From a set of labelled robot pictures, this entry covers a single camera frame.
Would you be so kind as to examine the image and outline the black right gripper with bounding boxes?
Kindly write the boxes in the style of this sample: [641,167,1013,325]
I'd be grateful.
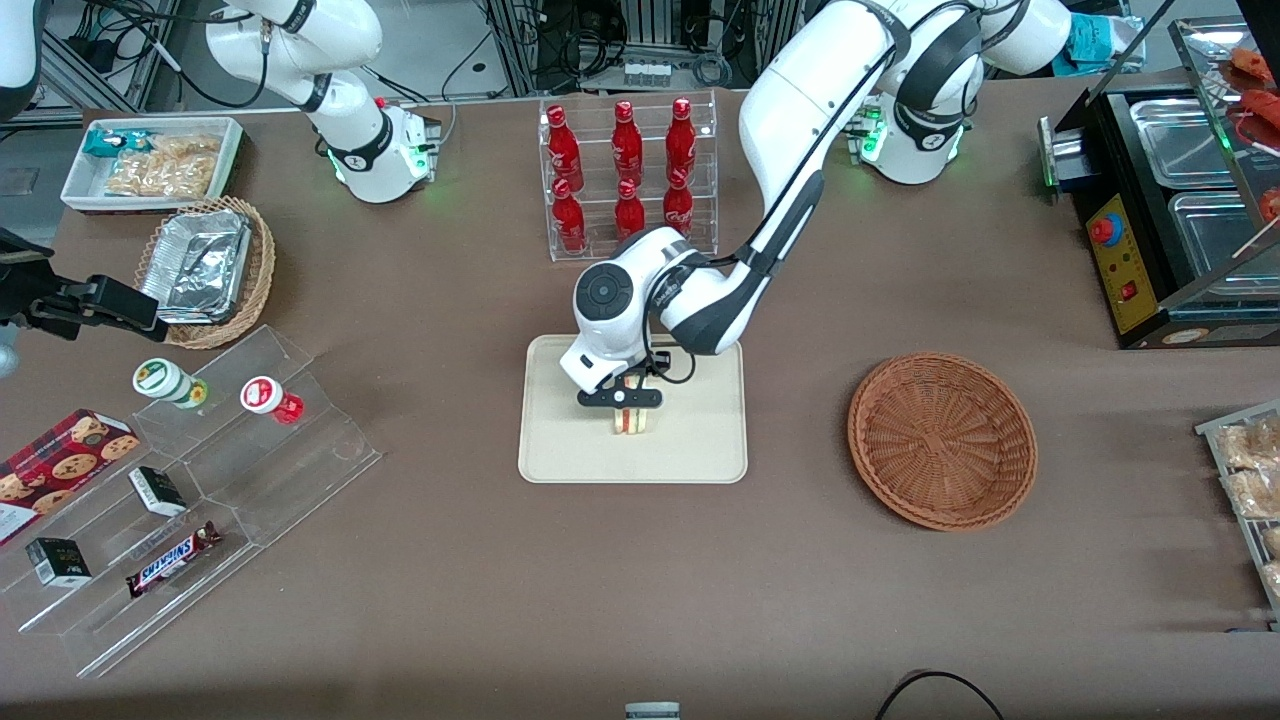
[0,230,168,342]

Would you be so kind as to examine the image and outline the beige plastic tray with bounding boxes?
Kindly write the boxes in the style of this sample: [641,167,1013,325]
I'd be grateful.
[517,333,749,486]

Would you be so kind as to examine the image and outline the light wicker basket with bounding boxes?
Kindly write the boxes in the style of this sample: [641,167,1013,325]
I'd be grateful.
[134,196,277,350]

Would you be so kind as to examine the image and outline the brown wicker basket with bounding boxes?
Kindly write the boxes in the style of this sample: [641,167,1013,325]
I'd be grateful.
[847,351,1039,532]

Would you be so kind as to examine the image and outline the stacked foil containers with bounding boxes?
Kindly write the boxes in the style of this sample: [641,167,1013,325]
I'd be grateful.
[140,208,253,326]

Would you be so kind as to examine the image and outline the green lid cup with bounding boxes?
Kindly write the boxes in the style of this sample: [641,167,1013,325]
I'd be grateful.
[132,357,211,411]

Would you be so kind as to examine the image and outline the white rectangular bin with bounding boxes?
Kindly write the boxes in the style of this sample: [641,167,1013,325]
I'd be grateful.
[60,116,245,213]

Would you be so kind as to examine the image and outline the clear bag of crackers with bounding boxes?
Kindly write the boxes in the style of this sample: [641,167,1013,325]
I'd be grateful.
[125,133,223,166]
[103,150,216,198]

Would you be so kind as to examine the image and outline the teal snack packet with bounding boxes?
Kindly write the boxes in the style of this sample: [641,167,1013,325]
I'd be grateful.
[82,128,151,159]

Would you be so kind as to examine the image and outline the clear acrylic bottle rack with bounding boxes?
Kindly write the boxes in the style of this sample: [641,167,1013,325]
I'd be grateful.
[538,90,719,263]

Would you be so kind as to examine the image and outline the red lid cup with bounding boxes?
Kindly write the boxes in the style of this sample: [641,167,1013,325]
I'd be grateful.
[240,375,306,425]

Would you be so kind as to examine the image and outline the red cookie box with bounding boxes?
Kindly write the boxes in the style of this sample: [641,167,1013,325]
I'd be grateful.
[0,408,141,546]

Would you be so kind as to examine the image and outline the small black box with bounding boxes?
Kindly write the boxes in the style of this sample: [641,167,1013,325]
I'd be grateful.
[25,537,93,587]
[128,466,188,518]

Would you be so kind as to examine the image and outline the red cola bottle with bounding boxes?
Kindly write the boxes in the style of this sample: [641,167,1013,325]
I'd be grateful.
[547,105,584,191]
[552,178,588,253]
[667,97,697,181]
[663,170,694,239]
[614,178,647,239]
[612,100,644,186]

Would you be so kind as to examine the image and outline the clear acrylic stepped display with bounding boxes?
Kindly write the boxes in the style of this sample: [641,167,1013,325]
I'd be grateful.
[0,325,383,681]

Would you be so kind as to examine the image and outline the snickers chocolate bar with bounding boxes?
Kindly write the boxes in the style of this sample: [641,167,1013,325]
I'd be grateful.
[125,521,223,599]

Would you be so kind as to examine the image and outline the black food warmer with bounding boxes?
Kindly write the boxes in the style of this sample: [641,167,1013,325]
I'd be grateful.
[1038,15,1280,351]

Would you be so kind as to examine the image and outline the steel warmer pan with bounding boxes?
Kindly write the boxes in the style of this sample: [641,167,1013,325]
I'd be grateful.
[1168,190,1280,301]
[1130,97,1241,189]

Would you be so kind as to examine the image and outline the aluminium frame rack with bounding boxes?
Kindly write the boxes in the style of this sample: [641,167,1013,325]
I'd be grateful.
[485,0,806,96]

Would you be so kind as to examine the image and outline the black cable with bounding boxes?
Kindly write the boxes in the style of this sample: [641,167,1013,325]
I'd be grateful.
[875,670,1006,720]

